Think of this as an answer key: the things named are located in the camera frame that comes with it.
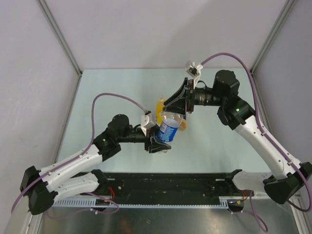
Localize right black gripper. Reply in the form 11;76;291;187
163;77;225;115

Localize yellow juice bottle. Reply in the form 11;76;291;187
156;95;165;126

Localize clear Pepsi bottle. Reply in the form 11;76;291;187
156;112;184;147

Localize orange Pocari Sweat bottle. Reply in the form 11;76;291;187
178;119;187;131

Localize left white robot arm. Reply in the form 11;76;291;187
20;114;171;215

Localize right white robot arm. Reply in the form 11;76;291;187
163;70;312;204

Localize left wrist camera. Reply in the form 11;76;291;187
140;111;156;136

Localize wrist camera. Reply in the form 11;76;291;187
140;111;156;136
185;61;203;87

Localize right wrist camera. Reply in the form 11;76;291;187
185;61;203;87

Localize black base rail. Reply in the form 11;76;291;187
94;173;249;206

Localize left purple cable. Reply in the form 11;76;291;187
11;93;151;214

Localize purple cable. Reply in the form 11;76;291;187
11;93;151;214
201;52;312;212

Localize grey cable duct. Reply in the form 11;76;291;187
52;196;231;210

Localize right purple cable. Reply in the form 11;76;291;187
201;52;312;212

